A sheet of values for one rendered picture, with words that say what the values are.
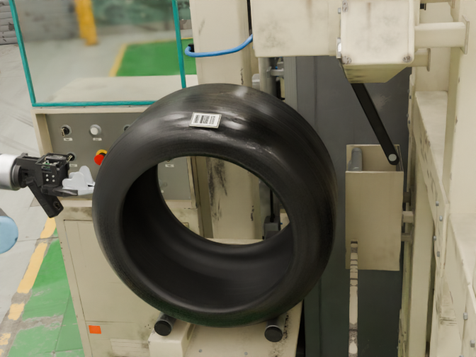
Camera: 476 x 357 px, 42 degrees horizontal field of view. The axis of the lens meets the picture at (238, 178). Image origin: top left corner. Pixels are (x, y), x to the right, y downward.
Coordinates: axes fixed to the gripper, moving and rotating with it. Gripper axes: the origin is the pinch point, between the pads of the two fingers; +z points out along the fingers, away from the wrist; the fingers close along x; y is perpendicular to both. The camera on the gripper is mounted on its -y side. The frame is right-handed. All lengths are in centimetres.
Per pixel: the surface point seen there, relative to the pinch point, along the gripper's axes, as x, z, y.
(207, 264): 14.0, 25.7, -26.7
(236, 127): -9.6, 35.9, 24.1
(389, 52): -45, 62, 51
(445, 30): -36, 70, 52
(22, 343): 84, -79, -134
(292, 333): 3, 51, -37
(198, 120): -10.7, 28.0, 25.2
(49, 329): 96, -70, -133
